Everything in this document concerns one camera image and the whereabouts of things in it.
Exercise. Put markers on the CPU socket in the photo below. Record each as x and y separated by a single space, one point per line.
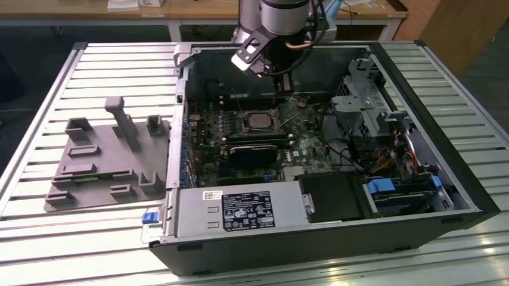
256 131

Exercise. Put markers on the blue disk carrier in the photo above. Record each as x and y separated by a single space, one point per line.
381 186

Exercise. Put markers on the grey metal drive cage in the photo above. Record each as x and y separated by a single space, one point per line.
358 104

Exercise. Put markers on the black rear case fan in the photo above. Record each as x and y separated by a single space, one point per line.
216 90

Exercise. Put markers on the wooden desk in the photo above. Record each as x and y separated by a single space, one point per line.
59 15

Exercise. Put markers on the black RAM stick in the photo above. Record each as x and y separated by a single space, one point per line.
258 137

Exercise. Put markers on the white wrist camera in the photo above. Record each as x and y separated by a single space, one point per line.
248 61

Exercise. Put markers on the blue plastic tab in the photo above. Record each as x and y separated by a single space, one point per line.
435 182

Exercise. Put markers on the black open PC case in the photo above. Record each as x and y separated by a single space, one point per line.
278 253

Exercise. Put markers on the black graphics card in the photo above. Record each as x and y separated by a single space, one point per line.
254 156

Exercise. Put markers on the green motherboard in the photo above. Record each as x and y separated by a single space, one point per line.
310 143

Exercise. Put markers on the grey plastic parts rack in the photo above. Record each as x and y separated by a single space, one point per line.
99 149

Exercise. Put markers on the silver power supply with label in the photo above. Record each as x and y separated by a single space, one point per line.
191 214

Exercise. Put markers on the wooden cabinet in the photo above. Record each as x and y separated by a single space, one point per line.
457 29

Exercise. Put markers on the silver square CPU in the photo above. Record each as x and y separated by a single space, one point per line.
260 120

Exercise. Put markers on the green RAM stick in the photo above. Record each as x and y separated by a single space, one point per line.
93 178

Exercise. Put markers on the black plastic bay cover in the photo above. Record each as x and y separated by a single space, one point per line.
330 196

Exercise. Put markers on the blue case latch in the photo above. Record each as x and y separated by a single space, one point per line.
149 217

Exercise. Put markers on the small silver heatsink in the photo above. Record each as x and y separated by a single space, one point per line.
292 173

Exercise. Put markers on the small white box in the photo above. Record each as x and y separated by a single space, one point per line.
152 3

